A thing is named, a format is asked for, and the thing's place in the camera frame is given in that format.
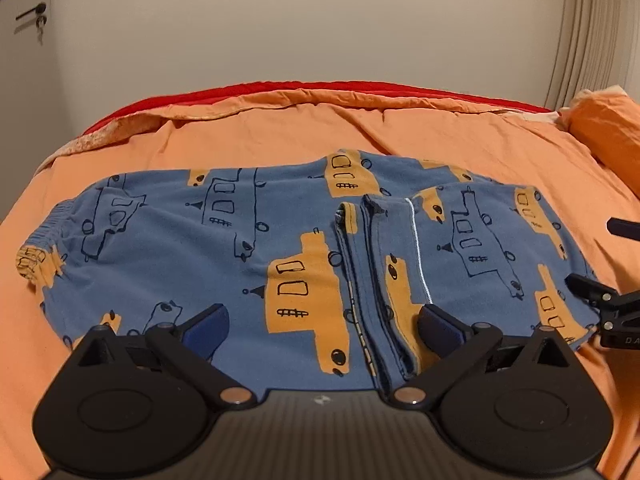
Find keys in door lock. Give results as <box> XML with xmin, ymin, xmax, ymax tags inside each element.
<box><xmin>35</xmin><ymin>14</ymin><xmax>48</xmax><ymax>44</ymax></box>

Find orange pillow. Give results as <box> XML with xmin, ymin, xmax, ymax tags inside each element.
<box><xmin>559</xmin><ymin>86</ymin><xmax>640</xmax><ymax>196</ymax></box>

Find black door handle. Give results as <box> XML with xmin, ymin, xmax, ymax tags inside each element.
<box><xmin>15</xmin><ymin>1</ymin><xmax>47</xmax><ymax>21</ymax></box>

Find white door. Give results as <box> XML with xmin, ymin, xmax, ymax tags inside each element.
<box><xmin>1</xmin><ymin>0</ymin><xmax>76</xmax><ymax>216</ymax></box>

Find red bed sheet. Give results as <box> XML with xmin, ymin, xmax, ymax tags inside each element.
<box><xmin>82</xmin><ymin>80</ymin><xmax>548</xmax><ymax>136</ymax></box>

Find beige pleated curtain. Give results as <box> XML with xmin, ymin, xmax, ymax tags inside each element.
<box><xmin>544</xmin><ymin>0</ymin><xmax>639</xmax><ymax>110</ymax></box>

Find orange duvet cover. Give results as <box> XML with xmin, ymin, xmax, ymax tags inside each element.
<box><xmin>1</xmin><ymin>90</ymin><xmax>639</xmax><ymax>479</ymax></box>

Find blue pants with orange cars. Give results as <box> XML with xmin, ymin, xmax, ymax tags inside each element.
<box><xmin>16</xmin><ymin>150</ymin><xmax>597</xmax><ymax>393</ymax></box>

